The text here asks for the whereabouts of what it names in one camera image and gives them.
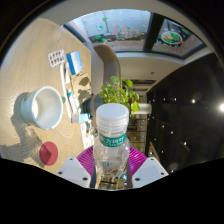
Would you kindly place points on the clear plastic water bottle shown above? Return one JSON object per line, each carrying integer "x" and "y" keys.
{"x": 111, "y": 133}

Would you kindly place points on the brown cardboard piece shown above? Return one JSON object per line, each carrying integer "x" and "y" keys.
{"x": 80, "y": 85}

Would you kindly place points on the pill blister pack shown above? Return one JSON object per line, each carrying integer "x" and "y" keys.
{"x": 56, "y": 58}

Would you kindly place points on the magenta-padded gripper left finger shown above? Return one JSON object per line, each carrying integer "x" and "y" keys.
{"x": 73, "y": 171}

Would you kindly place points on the blue white flat packet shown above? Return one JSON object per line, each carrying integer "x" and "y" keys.
{"x": 74, "y": 62}

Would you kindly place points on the flat round red coaster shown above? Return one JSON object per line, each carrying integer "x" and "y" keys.
{"x": 48, "y": 153}

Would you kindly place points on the printed white leaflet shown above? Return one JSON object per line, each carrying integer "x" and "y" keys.
{"x": 87, "y": 135}

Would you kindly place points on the thin white stick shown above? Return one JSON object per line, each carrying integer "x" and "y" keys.
{"x": 64, "y": 88}

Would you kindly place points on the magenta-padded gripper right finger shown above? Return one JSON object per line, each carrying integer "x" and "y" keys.
{"x": 149, "y": 171}

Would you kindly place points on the white cylindrical column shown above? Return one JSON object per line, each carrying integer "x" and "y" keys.
{"x": 145, "y": 108}

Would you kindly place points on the small light blue box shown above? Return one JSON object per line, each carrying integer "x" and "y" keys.
{"x": 80, "y": 118}

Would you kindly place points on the pale green ceramic mug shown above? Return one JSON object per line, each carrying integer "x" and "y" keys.
{"x": 46, "y": 106}

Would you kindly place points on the group of ceiling lights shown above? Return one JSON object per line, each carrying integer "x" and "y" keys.
{"x": 222, "y": 107}

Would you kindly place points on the white green tube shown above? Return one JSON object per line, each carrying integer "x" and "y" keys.
{"x": 72, "y": 100}

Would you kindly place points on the green potted plant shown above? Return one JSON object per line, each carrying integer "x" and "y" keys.
{"x": 116, "y": 93}

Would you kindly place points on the food poster on window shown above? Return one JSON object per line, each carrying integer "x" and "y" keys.
{"x": 171, "y": 37}

